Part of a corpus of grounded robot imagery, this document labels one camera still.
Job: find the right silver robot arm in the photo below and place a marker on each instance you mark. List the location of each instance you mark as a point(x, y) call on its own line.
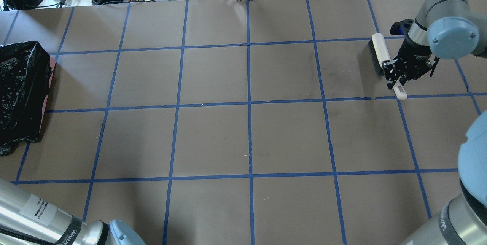
point(444, 29)

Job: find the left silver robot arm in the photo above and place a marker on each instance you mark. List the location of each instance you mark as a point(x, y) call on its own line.
point(27, 219)

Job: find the beige hand brush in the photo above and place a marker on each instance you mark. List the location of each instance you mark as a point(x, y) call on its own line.
point(379, 52)

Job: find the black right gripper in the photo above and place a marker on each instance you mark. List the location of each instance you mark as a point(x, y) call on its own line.
point(414, 54)

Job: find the black bag lined bin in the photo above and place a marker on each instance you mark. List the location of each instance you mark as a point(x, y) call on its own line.
point(25, 77)

